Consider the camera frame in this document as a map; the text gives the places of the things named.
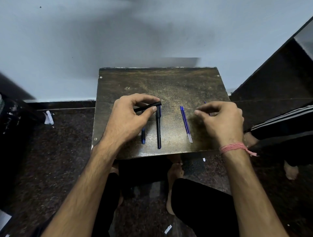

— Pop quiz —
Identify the white flat sheet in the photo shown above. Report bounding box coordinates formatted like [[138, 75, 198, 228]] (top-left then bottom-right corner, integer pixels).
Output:
[[0, 209, 12, 229]]

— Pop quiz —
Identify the person's left hand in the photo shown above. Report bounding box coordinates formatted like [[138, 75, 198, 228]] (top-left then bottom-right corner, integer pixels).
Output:
[[103, 94, 162, 147]]

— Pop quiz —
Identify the person's right foot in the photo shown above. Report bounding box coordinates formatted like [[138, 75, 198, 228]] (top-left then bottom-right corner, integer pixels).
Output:
[[166, 162, 185, 216]]

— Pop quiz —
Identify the black capped pen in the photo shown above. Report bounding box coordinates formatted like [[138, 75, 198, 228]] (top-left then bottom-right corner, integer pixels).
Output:
[[156, 106, 162, 149]]

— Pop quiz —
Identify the person's right forearm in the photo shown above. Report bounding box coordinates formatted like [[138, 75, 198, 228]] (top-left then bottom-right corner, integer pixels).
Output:
[[219, 143, 289, 237]]

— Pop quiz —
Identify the black stone ledge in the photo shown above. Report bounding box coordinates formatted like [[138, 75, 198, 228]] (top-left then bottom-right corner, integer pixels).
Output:
[[229, 16, 313, 133]]

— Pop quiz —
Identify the white crumpled paper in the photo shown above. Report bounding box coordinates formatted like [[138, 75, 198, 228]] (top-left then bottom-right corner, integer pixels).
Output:
[[44, 110, 54, 125]]

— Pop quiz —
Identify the person's right leg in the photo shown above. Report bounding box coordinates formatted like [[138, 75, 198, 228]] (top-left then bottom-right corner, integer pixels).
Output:
[[171, 178, 240, 237]]

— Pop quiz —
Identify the person's left leg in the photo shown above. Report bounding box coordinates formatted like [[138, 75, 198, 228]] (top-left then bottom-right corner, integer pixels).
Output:
[[92, 166, 124, 237]]

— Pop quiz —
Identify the person's right hand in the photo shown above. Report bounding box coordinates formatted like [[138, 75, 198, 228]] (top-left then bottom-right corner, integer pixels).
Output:
[[194, 101, 245, 147]]

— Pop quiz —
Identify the person's left forearm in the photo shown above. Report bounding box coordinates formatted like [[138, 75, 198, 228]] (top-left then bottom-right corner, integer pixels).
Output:
[[41, 138, 124, 237]]

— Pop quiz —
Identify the black bag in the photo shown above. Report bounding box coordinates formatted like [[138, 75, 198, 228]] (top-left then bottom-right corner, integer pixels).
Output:
[[0, 92, 47, 215]]

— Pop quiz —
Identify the person's foot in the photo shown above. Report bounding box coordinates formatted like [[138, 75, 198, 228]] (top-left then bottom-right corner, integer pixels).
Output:
[[283, 160, 299, 181], [244, 132, 260, 148], [166, 162, 185, 216]]

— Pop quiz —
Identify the pink thread wristband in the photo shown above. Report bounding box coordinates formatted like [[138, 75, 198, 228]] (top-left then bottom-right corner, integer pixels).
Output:
[[219, 142, 259, 157]]

